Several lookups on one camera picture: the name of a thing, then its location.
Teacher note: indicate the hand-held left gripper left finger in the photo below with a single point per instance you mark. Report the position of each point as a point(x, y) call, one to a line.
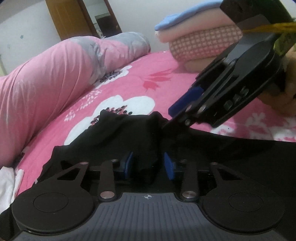
point(128, 165)

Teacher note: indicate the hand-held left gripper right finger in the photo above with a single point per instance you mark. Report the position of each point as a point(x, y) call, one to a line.
point(168, 165)

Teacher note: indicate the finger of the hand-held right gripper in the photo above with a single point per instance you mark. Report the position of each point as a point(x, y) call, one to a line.
point(180, 120)
point(185, 102)

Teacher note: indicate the black garment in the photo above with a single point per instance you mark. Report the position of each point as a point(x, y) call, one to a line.
point(231, 150)

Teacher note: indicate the person's right hand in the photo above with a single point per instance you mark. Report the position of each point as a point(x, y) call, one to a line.
point(291, 92)

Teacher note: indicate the pink floral bed sheet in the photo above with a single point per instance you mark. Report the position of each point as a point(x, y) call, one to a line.
point(138, 76)

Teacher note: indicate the blue folded cloth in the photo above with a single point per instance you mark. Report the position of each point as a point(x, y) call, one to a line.
point(185, 16)

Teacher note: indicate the brown wooden door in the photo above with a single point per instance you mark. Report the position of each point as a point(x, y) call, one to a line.
point(113, 16)

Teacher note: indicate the pink and grey quilt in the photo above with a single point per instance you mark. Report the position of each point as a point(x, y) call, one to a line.
point(46, 81)

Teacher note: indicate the white cloth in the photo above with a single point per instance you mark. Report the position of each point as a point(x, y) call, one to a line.
point(8, 185)

